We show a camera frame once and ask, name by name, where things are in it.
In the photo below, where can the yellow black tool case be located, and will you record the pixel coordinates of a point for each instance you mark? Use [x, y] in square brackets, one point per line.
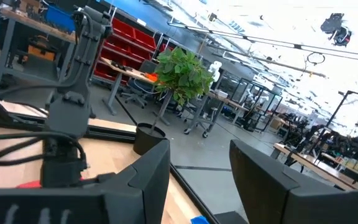
[40, 53]

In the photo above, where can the black table edge rail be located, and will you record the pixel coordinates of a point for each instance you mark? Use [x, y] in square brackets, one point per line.
[194, 193]

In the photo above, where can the wooden desk grey legs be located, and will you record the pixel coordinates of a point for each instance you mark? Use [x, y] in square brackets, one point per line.
[126, 71]

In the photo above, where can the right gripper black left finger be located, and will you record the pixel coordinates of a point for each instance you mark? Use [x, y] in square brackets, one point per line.
[135, 199]

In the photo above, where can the small blue measuring cup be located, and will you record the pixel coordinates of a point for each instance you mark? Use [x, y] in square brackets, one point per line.
[199, 220]

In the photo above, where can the blue storage bin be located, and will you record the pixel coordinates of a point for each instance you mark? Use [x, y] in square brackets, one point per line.
[57, 17]

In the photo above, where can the red storage bin shelf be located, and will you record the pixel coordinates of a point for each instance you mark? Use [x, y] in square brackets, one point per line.
[126, 46]

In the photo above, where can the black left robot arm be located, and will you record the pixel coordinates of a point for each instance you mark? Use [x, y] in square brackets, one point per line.
[79, 77]

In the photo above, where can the white humanoid robot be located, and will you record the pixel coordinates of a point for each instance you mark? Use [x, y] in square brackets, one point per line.
[215, 70]

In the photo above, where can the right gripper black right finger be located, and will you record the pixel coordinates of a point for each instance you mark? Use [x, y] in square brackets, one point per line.
[275, 199]

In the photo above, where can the green leafy artificial plant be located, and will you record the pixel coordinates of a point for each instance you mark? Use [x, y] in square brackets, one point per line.
[182, 74]

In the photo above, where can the wheeled wooden table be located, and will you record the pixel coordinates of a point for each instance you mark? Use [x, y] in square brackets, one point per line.
[225, 101]

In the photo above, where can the black plant pot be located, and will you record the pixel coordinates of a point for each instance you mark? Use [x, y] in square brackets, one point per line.
[148, 140]

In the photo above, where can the grey office chair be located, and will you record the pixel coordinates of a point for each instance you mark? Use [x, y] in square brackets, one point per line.
[138, 90]

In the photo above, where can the red measuring cup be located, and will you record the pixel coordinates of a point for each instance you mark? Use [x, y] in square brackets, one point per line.
[28, 184]

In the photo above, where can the grey wooden-top workbench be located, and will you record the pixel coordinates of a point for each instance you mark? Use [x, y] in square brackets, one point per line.
[36, 25]

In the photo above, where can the small orange object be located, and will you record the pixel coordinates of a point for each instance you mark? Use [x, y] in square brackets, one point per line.
[151, 77]

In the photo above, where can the long wooden table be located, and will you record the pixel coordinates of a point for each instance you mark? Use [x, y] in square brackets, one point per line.
[315, 165]

